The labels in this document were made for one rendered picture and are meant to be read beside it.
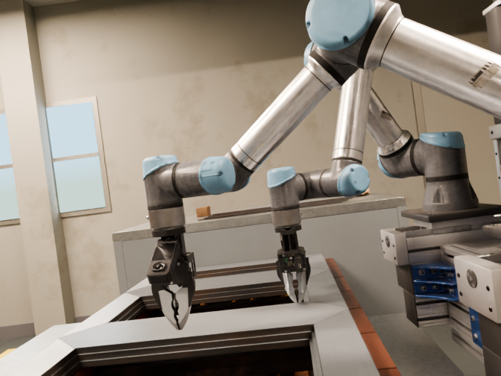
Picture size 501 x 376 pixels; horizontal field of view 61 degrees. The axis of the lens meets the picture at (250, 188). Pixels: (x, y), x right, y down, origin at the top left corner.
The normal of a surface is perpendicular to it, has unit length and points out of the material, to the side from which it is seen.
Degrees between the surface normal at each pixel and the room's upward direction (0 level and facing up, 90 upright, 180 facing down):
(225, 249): 90
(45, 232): 90
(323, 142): 90
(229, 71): 90
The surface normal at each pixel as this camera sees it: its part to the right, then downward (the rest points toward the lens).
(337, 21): -0.45, -0.01
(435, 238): -0.01, 0.01
